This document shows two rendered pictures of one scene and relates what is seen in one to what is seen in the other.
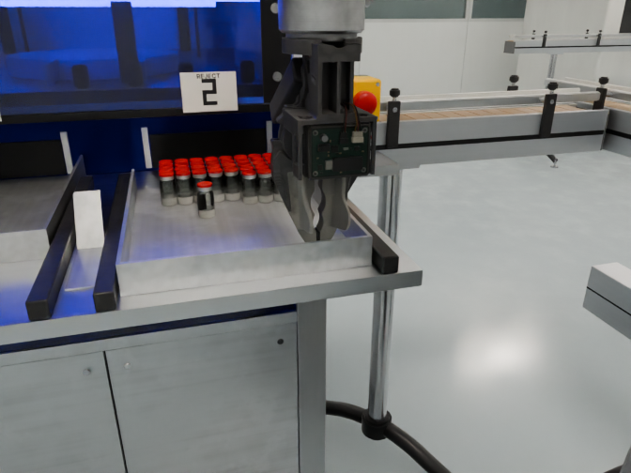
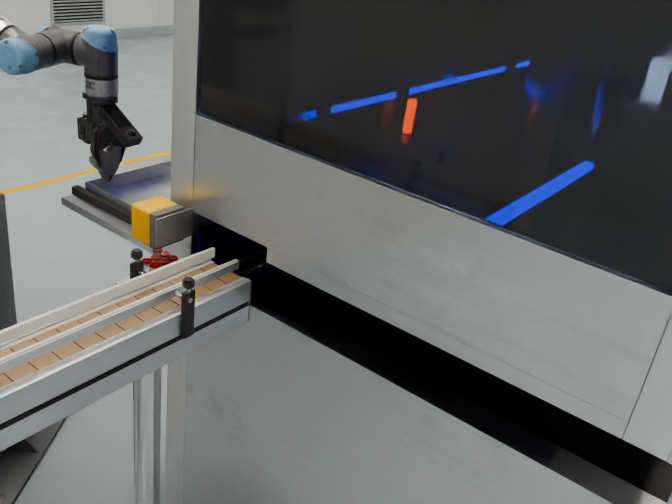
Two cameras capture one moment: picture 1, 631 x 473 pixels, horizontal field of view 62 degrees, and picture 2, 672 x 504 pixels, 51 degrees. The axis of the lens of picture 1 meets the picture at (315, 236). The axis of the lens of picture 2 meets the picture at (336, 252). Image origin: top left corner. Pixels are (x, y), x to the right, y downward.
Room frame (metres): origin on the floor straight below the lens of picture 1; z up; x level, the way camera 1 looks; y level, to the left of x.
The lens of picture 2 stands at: (2.10, -0.60, 1.60)
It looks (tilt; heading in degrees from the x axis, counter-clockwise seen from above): 27 degrees down; 140
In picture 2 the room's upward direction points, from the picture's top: 8 degrees clockwise
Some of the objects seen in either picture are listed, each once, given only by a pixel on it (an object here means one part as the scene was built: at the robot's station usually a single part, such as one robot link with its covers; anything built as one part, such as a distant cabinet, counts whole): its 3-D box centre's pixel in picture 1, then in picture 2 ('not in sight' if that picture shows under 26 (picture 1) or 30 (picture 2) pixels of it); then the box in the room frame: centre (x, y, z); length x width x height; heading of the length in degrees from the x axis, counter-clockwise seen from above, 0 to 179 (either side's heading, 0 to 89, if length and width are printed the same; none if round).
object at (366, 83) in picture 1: (354, 99); (157, 221); (0.94, -0.07, 1.00); 0.08 x 0.07 x 0.07; 16
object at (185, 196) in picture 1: (223, 184); not in sight; (0.73, 0.13, 0.90); 0.18 x 0.02 x 0.05; 105
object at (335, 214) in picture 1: (336, 213); (97, 163); (0.50, -0.02, 0.95); 0.06 x 0.03 x 0.09; 16
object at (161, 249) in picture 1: (232, 209); (174, 198); (0.65, 0.11, 0.90); 0.34 x 0.26 x 0.04; 15
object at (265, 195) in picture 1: (265, 186); not in sight; (0.73, 0.07, 0.90); 0.02 x 0.02 x 0.05
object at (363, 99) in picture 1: (363, 102); not in sight; (0.90, -0.08, 0.99); 0.04 x 0.04 x 0.04; 16
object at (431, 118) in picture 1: (456, 118); (72, 342); (1.16, -0.31, 0.92); 0.69 x 0.15 x 0.16; 106
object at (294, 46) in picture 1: (324, 108); (100, 119); (0.49, -0.01, 1.05); 0.09 x 0.08 x 0.12; 16
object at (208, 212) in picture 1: (206, 201); not in sight; (0.67, 0.15, 0.90); 0.02 x 0.02 x 0.04
